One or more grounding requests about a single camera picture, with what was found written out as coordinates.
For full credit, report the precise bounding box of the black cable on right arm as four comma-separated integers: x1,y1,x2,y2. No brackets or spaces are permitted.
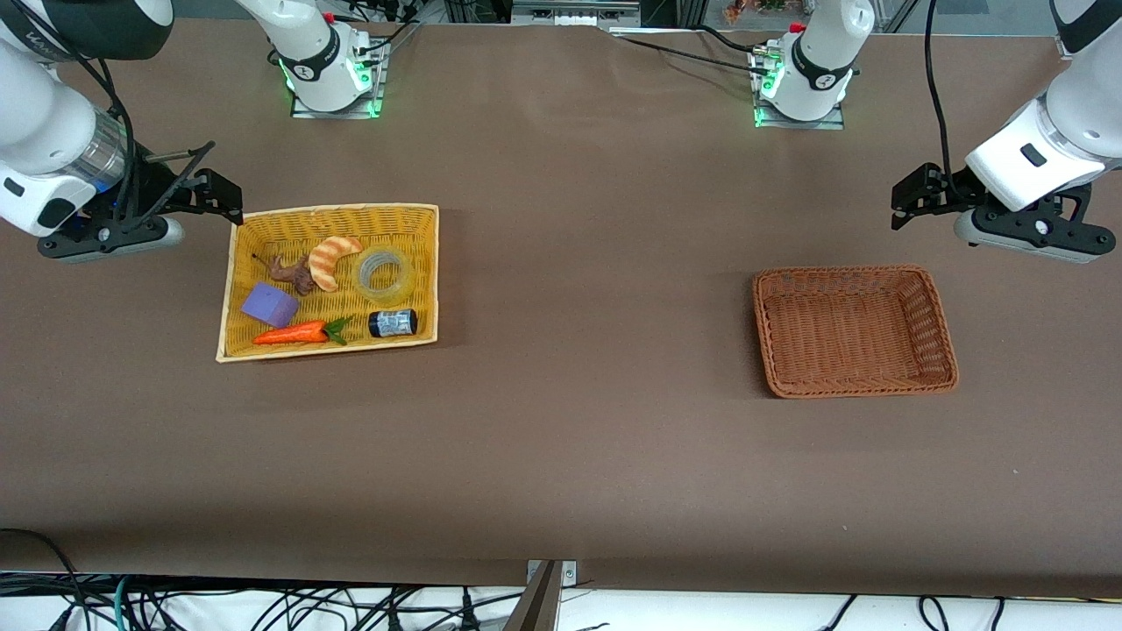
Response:
32,0,217,230

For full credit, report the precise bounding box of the yellow wicker basket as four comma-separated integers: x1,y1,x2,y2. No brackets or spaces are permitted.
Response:
216,203,439,364

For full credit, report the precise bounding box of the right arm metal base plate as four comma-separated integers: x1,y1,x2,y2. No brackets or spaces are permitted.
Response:
289,39,388,120

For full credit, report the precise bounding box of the yellow tape roll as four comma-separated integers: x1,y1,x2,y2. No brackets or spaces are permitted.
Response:
353,246,414,308

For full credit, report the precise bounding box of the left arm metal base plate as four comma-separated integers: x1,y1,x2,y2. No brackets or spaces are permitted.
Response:
752,44,848,131

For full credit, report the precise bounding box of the purple foam cube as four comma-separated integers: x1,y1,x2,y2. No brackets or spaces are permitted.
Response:
241,282,301,328

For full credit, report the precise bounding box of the orange toy carrot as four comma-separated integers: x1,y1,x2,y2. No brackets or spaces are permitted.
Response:
252,317,352,347

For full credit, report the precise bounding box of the brown wicker basket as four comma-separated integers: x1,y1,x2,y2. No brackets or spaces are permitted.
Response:
752,265,960,400

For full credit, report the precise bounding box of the aluminium frame rail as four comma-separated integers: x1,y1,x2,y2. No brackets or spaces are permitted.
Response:
511,0,643,29

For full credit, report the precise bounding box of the striped toy croissant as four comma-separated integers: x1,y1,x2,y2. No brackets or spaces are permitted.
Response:
308,235,365,294

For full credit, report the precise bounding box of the black looped floor cable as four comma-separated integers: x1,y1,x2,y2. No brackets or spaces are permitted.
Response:
0,528,92,631

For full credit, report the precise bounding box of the brown toy figure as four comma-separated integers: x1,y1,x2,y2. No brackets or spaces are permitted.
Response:
252,252,318,296

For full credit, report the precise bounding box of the small black can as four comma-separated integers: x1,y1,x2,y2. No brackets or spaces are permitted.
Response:
367,308,418,339

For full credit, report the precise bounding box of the black cable to base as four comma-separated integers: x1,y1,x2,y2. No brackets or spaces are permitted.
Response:
612,25,774,76

